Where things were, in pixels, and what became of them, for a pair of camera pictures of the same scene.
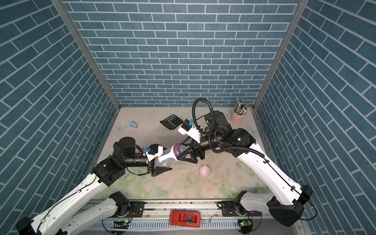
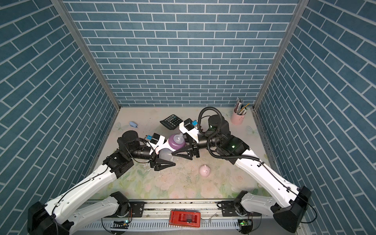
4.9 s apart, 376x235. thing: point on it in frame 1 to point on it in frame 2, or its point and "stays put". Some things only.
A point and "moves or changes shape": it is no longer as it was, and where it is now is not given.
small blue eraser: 133,124 stays put
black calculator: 171,122 stays put
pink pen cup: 236,119 stays put
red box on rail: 185,218 stays put
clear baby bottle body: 167,162 moves or changes shape
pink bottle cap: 204,171 stays put
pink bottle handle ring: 170,154 to 166,145
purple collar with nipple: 178,148 moves or changes shape
